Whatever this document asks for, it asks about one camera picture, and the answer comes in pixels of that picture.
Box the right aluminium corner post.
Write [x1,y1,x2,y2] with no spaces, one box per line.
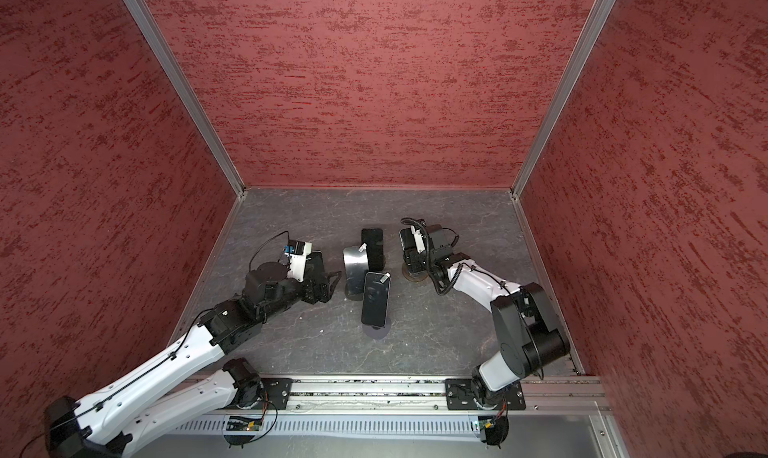
[510,0,616,201]

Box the silver-backed phone on black stand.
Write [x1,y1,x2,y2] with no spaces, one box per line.
[343,244,369,286]

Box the wooden base grey phone stand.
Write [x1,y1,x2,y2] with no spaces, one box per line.
[402,268,428,283]

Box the light green phone with sticker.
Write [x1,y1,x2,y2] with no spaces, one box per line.
[399,227,416,262]

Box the aluminium corner post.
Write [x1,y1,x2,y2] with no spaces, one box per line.
[510,0,616,201]
[122,0,247,200]

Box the green-edged phone far left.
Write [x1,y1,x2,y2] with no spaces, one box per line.
[304,251,326,280]

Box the purple phone with sticker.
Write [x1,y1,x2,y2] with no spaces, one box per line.
[361,272,391,328]

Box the black phone on rear stand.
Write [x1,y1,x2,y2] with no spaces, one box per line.
[361,228,385,272]

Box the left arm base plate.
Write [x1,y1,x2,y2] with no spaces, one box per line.
[237,377,294,411]

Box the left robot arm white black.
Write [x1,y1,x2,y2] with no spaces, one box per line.
[44,252,341,457]

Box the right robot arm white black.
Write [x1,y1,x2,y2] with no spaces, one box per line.
[399,217,571,410]

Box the left aluminium corner post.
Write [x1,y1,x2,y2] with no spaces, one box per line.
[122,0,247,200]

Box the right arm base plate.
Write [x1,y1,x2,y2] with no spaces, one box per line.
[444,378,526,412]

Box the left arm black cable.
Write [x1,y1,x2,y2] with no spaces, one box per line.
[17,229,292,458]

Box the white slotted cable duct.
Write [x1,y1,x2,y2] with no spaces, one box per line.
[169,414,486,441]

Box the aluminium front rail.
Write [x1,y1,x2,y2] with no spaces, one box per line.
[122,373,610,416]

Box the purple phone stand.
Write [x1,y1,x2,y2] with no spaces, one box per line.
[362,318,391,340]

